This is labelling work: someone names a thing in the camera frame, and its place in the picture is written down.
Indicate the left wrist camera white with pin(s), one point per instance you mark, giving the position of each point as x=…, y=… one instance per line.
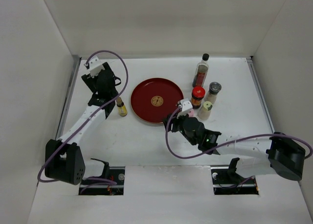
x=94, y=65

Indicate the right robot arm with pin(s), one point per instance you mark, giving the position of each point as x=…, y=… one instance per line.
x=259, y=154

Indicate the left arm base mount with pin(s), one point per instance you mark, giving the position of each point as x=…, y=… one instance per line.
x=101, y=179

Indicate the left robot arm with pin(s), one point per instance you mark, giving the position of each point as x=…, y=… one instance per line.
x=63, y=156

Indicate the red lid sauce jar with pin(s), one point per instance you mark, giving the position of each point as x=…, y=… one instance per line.
x=198, y=93

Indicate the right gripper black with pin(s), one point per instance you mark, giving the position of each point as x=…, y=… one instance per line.
x=173, y=119

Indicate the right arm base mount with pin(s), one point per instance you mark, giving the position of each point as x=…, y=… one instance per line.
x=227, y=182

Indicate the pink lid spice shaker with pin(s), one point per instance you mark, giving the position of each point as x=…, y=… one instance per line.
x=191, y=113

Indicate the grey lid salt grinder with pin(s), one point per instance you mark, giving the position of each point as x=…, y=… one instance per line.
x=214, y=89

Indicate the red round tray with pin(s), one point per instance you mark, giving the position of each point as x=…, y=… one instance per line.
x=155, y=98

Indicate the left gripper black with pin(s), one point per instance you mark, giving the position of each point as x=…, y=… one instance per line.
x=91, y=81

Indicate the green lid spice shaker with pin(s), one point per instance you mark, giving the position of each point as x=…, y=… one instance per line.
x=205, y=110

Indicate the yellow label small bottle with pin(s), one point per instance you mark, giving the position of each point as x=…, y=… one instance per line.
x=122, y=111

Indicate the tall dark vinegar bottle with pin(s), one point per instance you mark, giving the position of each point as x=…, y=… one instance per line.
x=201, y=71

